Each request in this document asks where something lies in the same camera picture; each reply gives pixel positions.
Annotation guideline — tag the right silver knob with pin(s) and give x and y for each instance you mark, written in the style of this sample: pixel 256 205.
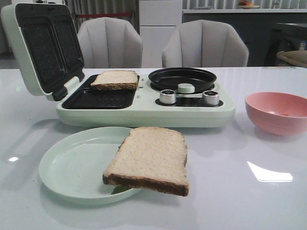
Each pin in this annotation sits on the right silver knob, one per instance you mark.
pixel 210 98

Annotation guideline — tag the black washing machine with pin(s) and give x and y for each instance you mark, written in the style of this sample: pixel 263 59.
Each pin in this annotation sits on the black washing machine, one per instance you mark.
pixel 285 37

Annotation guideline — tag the left silver knob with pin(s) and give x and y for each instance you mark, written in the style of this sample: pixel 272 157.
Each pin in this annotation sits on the left silver knob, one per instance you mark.
pixel 167 96

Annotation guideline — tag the right beige chair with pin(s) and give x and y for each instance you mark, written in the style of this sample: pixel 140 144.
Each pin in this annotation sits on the right beige chair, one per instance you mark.
pixel 203 43

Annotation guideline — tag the grey curtain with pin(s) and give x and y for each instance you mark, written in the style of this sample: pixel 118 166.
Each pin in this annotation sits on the grey curtain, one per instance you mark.
pixel 104 6

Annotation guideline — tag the beige sofa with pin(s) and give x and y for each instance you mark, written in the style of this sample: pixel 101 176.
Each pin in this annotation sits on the beige sofa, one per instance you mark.
pixel 296 58

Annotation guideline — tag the white refrigerator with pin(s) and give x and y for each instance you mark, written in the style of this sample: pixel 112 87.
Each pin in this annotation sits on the white refrigerator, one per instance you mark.
pixel 157 19

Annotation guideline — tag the green round plate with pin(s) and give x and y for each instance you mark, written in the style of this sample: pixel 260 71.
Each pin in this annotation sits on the green round plate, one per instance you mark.
pixel 73 168

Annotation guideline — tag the green breakfast maker base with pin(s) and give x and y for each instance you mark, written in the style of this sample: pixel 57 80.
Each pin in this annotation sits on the green breakfast maker base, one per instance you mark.
pixel 141 108

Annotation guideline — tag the bread slice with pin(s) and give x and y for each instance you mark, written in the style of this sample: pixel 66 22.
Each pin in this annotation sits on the bread slice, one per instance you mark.
pixel 116 80
pixel 153 158

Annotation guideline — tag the green breakfast maker lid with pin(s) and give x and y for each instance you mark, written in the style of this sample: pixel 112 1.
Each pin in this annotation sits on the green breakfast maker lid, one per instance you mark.
pixel 45 45

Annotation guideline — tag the left beige chair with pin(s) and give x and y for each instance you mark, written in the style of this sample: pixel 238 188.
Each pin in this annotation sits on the left beige chair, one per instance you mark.
pixel 110 43

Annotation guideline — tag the black round frying pan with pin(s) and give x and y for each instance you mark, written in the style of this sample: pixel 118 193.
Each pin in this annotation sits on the black round frying pan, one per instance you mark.
pixel 170 78

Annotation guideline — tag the red barrier belt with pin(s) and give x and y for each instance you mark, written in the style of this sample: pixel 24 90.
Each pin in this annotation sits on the red barrier belt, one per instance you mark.
pixel 112 15

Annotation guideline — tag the beige chair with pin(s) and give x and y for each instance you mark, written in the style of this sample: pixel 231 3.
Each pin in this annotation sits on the beige chair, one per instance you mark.
pixel 203 43
pixel 110 43

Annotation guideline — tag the pink bowl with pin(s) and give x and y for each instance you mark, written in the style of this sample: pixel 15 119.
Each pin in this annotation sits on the pink bowl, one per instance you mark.
pixel 265 110

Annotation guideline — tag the silver knob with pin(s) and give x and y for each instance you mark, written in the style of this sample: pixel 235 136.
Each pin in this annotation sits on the silver knob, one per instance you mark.
pixel 167 96
pixel 210 98

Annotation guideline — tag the dark kitchen counter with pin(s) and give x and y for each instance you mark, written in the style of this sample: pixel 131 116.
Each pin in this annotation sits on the dark kitchen counter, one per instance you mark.
pixel 253 25

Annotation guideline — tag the fruit plate on counter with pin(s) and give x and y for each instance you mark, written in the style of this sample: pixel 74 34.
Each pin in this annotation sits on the fruit plate on counter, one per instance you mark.
pixel 245 4

